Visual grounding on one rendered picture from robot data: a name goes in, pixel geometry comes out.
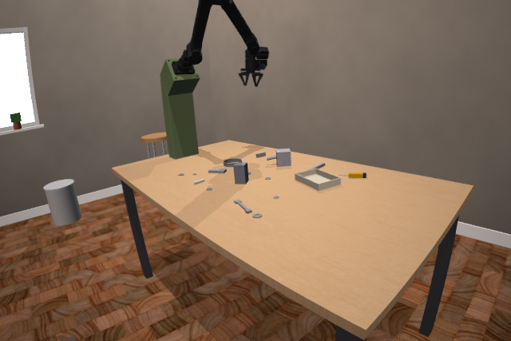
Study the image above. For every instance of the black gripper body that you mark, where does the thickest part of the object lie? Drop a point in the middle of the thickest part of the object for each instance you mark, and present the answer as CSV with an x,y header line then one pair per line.
x,y
249,66

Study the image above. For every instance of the white open rectangular tray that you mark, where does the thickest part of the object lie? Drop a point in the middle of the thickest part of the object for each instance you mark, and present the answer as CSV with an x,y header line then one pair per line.
x,y
319,180

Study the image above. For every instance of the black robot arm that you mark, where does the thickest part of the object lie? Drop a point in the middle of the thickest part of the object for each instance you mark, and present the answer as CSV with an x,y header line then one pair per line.
x,y
192,55

